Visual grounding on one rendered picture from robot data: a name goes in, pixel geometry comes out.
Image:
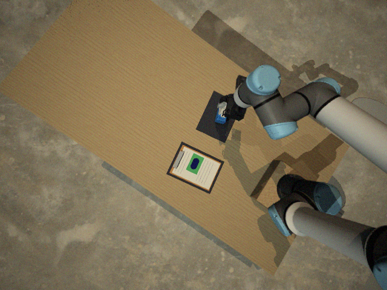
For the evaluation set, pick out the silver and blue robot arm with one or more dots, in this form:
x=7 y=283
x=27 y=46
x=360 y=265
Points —
x=363 y=132

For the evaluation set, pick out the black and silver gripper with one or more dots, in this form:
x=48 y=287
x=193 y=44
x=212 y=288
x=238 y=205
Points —
x=230 y=107

